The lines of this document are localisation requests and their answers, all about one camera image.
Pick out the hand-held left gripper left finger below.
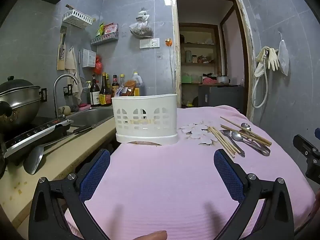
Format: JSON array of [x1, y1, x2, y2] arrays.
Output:
[[28, 149, 111, 240]]

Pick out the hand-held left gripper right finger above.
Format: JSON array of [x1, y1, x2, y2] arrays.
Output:
[[213, 149, 295, 240]]

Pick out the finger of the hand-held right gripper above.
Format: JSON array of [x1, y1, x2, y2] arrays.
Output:
[[293, 134, 320, 180]]

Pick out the white plastic utensil holder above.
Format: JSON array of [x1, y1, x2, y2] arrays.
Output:
[[111, 93, 179, 146]]

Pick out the person's left hand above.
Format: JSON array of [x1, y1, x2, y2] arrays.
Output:
[[140, 230, 168, 240]]

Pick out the white flower-shaped mat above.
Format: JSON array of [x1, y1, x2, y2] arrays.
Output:
[[180, 122, 218, 145]]

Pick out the steel sink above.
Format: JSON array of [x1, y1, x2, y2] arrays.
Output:
[[65, 107, 116, 128]]

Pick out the metal spatula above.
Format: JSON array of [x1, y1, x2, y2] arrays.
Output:
[[23, 137, 73, 175]]

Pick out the pink blanket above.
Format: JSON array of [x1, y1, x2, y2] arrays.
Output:
[[64, 105, 317, 240]]

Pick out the induction cooktop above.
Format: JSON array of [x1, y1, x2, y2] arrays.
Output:
[[0, 117, 74, 158]]

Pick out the dark wine bottle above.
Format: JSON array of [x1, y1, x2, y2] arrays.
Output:
[[89, 74, 101, 107]]

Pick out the black cabinet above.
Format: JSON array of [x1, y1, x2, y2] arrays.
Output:
[[198, 84, 245, 111]]

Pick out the clear spray bottle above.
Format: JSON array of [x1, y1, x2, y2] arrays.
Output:
[[84, 80, 92, 105]]

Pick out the white and blue packet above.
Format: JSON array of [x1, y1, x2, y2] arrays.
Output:
[[115, 87, 133, 97]]

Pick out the small dark sauce bottle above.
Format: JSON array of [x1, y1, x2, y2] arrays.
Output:
[[111, 74, 119, 98]]

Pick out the orange spice packet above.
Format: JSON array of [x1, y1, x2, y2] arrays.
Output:
[[123, 80, 137, 97]]

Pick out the clear bottle yellow cap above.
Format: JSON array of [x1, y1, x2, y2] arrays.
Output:
[[118, 74, 126, 96]]

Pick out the cooking oil jug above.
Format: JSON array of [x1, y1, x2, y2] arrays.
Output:
[[131, 71, 143, 97]]

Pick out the curved steel faucet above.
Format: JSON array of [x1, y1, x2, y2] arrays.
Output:
[[53, 74, 80, 118]]

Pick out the white plastic bag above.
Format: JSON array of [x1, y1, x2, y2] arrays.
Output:
[[277, 32, 290, 77]]

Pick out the cream rubber gloves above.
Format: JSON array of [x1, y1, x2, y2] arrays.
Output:
[[255, 46, 280, 71]]

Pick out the steel steamer pot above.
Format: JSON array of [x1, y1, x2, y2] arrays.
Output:
[[0, 76, 41, 133]]

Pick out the beige dish towel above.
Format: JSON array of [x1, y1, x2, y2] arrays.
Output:
[[64, 47, 83, 101]]

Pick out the wooden cutting board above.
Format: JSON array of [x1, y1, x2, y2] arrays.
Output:
[[57, 44, 67, 71]]

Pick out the wooden storage shelf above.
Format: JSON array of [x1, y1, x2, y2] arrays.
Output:
[[179, 23, 220, 105]]

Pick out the red snack packet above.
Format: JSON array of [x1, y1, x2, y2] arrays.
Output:
[[104, 23, 119, 35]]

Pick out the clear bag of dried goods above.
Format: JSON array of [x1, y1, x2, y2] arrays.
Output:
[[129, 7, 154, 39]]

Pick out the white hose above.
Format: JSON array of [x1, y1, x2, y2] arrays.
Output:
[[251, 50, 270, 109]]

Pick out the white wall holder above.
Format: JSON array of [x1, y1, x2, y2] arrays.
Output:
[[82, 48, 97, 69]]

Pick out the wooden door frame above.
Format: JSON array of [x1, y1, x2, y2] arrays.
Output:
[[170, 0, 255, 123]]

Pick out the grey wall shelf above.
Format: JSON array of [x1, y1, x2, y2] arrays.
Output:
[[90, 32, 119, 46]]

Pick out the white wall switch panel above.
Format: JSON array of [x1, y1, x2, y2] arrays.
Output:
[[139, 38, 160, 49]]

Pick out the white wall basket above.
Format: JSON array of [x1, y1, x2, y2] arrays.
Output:
[[62, 9, 94, 29]]

